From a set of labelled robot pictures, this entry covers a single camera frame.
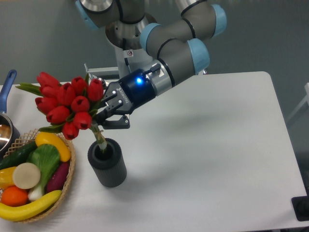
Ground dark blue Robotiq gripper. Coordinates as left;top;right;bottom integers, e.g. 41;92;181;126
94;69;156;130

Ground red tulip bouquet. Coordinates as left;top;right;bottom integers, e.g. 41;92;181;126
17;72;107;153

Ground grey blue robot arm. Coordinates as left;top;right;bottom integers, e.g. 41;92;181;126
75;0;227;130

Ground dark grey ribbed vase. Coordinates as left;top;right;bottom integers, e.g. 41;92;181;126
87;138;127;188

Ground yellow squash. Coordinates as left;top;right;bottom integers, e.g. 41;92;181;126
35;132;71;162

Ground green bok choy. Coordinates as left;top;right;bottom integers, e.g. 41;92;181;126
27;144;60;202

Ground woven wicker basket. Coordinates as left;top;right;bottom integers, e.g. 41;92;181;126
16;133;76;223

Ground purple sweet potato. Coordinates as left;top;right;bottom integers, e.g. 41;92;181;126
46;162;70;193

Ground dark green cucumber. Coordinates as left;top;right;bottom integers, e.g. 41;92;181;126
0;141;37;170

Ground beige round disc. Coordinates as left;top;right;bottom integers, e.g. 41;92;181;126
13;162;41;189

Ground yellow bell pepper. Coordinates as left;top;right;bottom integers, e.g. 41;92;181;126
0;166;16;189

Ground orange fruit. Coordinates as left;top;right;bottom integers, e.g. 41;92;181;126
0;186;28;207

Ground yellow banana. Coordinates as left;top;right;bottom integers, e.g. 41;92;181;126
0;190;62;222

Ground black device at table edge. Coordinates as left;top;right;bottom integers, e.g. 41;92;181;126
291;196;309;221

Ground black cable on pedestal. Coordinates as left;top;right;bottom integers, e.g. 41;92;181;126
122;38;134;75

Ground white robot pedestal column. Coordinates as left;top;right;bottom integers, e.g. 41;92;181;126
83;44;155;82

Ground blue handled saucepan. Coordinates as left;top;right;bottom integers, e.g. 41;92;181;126
0;70;20;160

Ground white frame at right edge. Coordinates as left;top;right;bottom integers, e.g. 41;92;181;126
287;83;309;123

